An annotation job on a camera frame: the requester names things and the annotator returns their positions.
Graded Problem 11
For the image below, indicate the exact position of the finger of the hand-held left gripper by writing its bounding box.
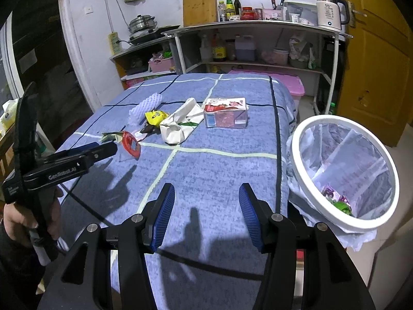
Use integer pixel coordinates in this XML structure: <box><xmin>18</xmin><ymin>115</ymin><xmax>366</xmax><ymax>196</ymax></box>
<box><xmin>39</xmin><ymin>141</ymin><xmax>100</xmax><ymax>166</ymax></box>
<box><xmin>84</xmin><ymin>143</ymin><xmax>118</xmax><ymax>168</ymax></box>

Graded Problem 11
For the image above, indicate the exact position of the metal door handle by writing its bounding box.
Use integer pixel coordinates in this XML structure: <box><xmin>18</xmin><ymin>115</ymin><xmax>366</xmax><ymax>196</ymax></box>
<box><xmin>347</xmin><ymin>2</ymin><xmax>367</xmax><ymax>28</ymax></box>

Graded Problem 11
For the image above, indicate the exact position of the blue plaid blanket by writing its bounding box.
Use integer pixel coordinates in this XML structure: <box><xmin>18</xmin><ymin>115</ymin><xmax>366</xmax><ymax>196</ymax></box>
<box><xmin>56</xmin><ymin>73</ymin><xmax>297</xmax><ymax>310</ymax></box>

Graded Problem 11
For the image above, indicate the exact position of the brown sauce bottle red cap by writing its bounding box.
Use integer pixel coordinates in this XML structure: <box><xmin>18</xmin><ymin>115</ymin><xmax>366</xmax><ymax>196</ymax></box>
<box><xmin>211</xmin><ymin>32</ymin><xmax>226</xmax><ymax>63</ymax></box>

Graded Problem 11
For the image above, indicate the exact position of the white kitchen shelf unit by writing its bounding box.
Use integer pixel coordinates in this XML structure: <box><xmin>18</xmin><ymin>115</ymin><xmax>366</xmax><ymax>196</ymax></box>
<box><xmin>161</xmin><ymin>19</ymin><xmax>346</xmax><ymax>117</ymax></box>

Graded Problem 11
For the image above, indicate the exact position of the pink round container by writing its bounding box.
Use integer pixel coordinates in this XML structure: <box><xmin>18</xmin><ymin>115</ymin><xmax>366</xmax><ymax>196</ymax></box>
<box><xmin>273</xmin><ymin>48</ymin><xmax>289</xmax><ymax>65</ymax></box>

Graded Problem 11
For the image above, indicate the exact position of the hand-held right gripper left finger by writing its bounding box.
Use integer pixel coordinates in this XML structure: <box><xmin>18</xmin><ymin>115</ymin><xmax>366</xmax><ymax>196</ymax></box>
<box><xmin>37</xmin><ymin>182</ymin><xmax>176</xmax><ymax>310</ymax></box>

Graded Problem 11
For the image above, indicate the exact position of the yellow power strip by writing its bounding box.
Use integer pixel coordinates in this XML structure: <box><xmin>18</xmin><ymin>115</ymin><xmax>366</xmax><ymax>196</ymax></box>
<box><xmin>109</xmin><ymin>32</ymin><xmax>122</xmax><ymax>55</ymax></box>

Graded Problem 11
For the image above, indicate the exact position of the hanging power cord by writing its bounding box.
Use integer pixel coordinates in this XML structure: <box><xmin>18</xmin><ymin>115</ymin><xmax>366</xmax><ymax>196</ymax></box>
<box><xmin>101</xmin><ymin>0</ymin><xmax>130</xmax><ymax>33</ymax></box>

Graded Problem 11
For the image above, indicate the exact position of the bright green wrapper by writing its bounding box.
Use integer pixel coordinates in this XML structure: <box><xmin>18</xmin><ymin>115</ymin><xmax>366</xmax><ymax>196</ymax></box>
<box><xmin>334</xmin><ymin>200</ymin><xmax>353</xmax><ymax>216</ymax></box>

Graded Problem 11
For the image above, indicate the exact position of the dark drinking bottle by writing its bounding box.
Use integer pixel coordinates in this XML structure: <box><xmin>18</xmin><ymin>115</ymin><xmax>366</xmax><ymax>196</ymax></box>
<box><xmin>323</xmin><ymin>42</ymin><xmax>334</xmax><ymax>68</ymax></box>

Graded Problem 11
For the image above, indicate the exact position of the bundle of plastic bags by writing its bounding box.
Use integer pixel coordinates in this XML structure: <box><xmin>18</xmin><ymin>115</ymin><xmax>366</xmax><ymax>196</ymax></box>
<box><xmin>289</xmin><ymin>35</ymin><xmax>315</xmax><ymax>69</ymax></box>

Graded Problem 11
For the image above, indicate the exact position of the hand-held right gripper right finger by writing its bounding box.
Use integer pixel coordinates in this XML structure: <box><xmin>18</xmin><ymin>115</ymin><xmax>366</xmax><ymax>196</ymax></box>
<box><xmin>238</xmin><ymin>182</ymin><xmax>376</xmax><ymax>310</ymax></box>

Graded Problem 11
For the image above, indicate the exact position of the green snack wrapper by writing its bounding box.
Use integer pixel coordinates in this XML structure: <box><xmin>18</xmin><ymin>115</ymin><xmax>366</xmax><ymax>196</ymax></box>
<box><xmin>101</xmin><ymin>131</ymin><xmax>125</xmax><ymax>143</ymax></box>

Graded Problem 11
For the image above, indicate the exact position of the stainless steel pot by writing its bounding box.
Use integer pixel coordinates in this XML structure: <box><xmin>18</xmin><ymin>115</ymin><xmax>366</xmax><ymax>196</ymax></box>
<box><xmin>128</xmin><ymin>14</ymin><xmax>158</xmax><ymax>34</ymax></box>

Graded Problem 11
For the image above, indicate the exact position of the white plastic jug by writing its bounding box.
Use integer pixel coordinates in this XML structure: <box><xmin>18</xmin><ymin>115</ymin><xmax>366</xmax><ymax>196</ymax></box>
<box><xmin>199</xmin><ymin>35</ymin><xmax>212</xmax><ymax>63</ymax></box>

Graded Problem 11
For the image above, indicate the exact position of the black pan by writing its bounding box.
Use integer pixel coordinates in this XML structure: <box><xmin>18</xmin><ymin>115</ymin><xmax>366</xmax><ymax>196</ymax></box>
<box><xmin>126</xmin><ymin>57</ymin><xmax>144</xmax><ymax>73</ymax></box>

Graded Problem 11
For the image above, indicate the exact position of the white paper bag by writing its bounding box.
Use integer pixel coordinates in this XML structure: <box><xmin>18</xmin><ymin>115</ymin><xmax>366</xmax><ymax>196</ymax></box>
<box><xmin>160</xmin><ymin>98</ymin><xmax>204</xmax><ymax>145</ymax></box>

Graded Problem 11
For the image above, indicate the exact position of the clear plastic cup red lid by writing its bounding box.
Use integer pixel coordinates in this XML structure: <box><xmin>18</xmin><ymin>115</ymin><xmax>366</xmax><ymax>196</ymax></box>
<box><xmin>119</xmin><ymin>130</ymin><xmax>142</xmax><ymax>161</ymax></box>

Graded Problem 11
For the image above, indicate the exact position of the purple liquid jug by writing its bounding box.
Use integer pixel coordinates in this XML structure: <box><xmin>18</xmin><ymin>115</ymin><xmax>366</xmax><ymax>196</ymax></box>
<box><xmin>235</xmin><ymin>35</ymin><xmax>257</xmax><ymax>62</ymax></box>

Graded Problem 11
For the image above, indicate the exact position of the wooden cutting board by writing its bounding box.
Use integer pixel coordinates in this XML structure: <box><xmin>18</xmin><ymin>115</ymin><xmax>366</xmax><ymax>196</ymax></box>
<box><xmin>182</xmin><ymin>0</ymin><xmax>217</xmax><ymax>27</ymax></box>

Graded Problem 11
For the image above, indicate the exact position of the white electric kettle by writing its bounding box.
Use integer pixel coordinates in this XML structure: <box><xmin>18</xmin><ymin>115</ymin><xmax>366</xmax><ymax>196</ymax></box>
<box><xmin>312</xmin><ymin>0</ymin><xmax>351</xmax><ymax>33</ymax></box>

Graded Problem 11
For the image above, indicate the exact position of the wooden chair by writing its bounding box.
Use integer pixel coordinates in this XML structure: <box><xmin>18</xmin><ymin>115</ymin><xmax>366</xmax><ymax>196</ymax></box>
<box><xmin>0</xmin><ymin>126</ymin><xmax>17</xmax><ymax>181</ymax></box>

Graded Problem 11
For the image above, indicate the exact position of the pink lidded storage box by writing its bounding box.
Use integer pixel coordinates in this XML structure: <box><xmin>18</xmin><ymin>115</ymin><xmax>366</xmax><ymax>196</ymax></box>
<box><xmin>228</xmin><ymin>69</ymin><xmax>305</xmax><ymax>97</ymax></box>

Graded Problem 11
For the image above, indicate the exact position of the purple snack wrapper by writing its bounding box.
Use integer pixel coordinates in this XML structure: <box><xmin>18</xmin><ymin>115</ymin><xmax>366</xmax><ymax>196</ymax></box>
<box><xmin>323</xmin><ymin>184</ymin><xmax>347</xmax><ymax>202</ymax></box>

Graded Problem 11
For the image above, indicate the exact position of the pink knife holder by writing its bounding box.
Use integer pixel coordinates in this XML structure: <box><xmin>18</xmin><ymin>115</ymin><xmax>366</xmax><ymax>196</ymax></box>
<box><xmin>262</xmin><ymin>8</ymin><xmax>284</xmax><ymax>20</ymax></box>

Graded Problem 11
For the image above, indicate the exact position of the pink drink carton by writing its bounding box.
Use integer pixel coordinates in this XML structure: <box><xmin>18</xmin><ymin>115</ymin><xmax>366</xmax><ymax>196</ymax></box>
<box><xmin>203</xmin><ymin>97</ymin><xmax>250</xmax><ymax>129</ymax></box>

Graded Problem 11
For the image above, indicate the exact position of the small white side shelf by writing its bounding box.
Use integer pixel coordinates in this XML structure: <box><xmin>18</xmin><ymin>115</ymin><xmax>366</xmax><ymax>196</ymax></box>
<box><xmin>110</xmin><ymin>35</ymin><xmax>181</xmax><ymax>91</ymax></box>

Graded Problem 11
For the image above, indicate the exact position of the white foam net sleeve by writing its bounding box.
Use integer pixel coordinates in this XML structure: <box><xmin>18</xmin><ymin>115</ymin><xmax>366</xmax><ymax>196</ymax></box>
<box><xmin>128</xmin><ymin>93</ymin><xmax>163</xmax><ymax>126</ymax></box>

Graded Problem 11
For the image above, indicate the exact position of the person's left forearm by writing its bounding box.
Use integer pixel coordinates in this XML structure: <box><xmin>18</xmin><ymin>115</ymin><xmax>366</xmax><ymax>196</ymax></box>
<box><xmin>0</xmin><ymin>229</ymin><xmax>49</xmax><ymax>310</ymax></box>

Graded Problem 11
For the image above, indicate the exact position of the pink plastic basket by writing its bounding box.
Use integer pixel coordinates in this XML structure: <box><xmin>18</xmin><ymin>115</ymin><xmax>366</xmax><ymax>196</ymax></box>
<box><xmin>148</xmin><ymin>56</ymin><xmax>175</xmax><ymax>73</ymax></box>

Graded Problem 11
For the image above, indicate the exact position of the clear plastic storage box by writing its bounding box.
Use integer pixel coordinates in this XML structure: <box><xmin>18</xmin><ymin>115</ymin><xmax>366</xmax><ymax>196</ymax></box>
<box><xmin>284</xmin><ymin>1</ymin><xmax>318</xmax><ymax>26</ymax></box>

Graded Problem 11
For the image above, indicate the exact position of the yellow wooden door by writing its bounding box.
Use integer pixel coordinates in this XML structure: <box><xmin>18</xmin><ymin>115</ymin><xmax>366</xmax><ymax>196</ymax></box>
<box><xmin>336</xmin><ymin>0</ymin><xmax>413</xmax><ymax>147</ymax></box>

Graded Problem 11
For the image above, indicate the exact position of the person's left hand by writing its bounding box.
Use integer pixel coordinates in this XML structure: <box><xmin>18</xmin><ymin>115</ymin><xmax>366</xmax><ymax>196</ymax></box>
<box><xmin>3</xmin><ymin>187</ymin><xmax>65</xmax><ymax>242</ymax></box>

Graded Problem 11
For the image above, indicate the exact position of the dark snack wrapper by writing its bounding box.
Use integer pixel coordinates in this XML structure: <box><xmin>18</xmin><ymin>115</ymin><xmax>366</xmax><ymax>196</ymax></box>
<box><xmin>134</xmin><ymin>124</ymin><xmax>162</xmax><ymax>141</ymax></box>

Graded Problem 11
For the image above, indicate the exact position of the white round trash bin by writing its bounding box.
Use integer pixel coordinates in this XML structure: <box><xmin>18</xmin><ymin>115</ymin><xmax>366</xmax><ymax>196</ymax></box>
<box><xmin>285</xmin><ymin>114</ymin><xmax>400</xmax><ymax>253</ymax></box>

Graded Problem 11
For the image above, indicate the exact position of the yellow snack wrapper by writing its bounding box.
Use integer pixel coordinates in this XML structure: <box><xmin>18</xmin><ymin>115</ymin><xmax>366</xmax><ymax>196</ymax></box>
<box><xmin>144</xmin><ymin>111</ymin><xmax>170</xmax><ymax>126</ymax></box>

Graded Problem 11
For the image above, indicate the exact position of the black induction cooker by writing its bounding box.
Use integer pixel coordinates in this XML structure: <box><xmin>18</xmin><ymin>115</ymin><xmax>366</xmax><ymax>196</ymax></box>
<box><xmin>127</xmin><ymin>25</ymin><xmax>180</xmax><ymax>44</ymax></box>

